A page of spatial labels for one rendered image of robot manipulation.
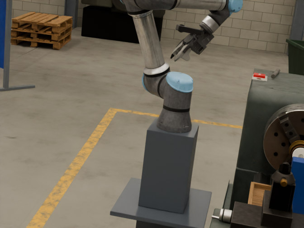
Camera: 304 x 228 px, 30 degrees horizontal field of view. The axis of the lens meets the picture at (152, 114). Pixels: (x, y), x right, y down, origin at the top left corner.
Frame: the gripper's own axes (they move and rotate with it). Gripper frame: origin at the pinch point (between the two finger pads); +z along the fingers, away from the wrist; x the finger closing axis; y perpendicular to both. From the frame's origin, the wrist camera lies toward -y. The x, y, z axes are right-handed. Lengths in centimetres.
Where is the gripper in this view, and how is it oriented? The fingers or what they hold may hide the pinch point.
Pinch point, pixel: (173, 56)
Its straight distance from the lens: 261.1
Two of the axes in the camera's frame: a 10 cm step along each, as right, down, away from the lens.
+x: -2.8, -3.1, 9.1
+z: -6.9, 7.2, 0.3
